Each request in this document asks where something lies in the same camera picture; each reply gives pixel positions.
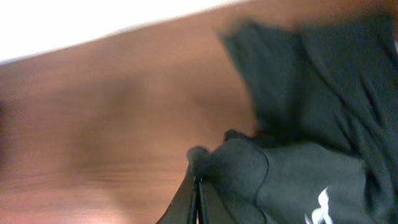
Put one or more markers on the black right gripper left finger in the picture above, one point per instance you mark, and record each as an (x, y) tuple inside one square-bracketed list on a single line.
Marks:
[(183, 207)]

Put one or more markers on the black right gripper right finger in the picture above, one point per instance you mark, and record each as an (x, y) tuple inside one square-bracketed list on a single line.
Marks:
[(211, 209)]

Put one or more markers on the dark green Nike t-shirt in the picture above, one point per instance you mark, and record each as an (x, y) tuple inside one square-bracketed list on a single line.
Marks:
[(325, 151)]

